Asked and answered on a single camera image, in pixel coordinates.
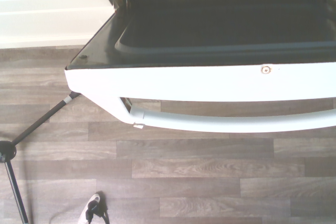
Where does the white oven door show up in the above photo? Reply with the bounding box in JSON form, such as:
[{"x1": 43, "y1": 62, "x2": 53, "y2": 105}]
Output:
[{"x1": 64, "y1": 0, "x2": 336, "y2": 125}]

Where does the white and black shoe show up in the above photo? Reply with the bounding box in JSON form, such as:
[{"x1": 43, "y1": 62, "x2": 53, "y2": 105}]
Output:
[{"x1": 78, "y1": 191, "x2": 110, "y2": 224}]

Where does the white cabinet door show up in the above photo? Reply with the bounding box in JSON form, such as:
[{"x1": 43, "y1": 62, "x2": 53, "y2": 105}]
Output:
[{"x1": 0, "y1": 0, "x2": 116, "y2": 49}]

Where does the white oven door handle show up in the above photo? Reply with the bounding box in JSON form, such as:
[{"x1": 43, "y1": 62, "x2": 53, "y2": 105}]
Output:
[{"x1": 119, "y1": 96, "x2": 336, "y2": 133}]

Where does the black camera tripod stand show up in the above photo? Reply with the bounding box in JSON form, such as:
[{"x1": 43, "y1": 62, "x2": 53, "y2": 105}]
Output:
[{"x1": 0, "y1": 90, "x2": 79, "y2": 224}]

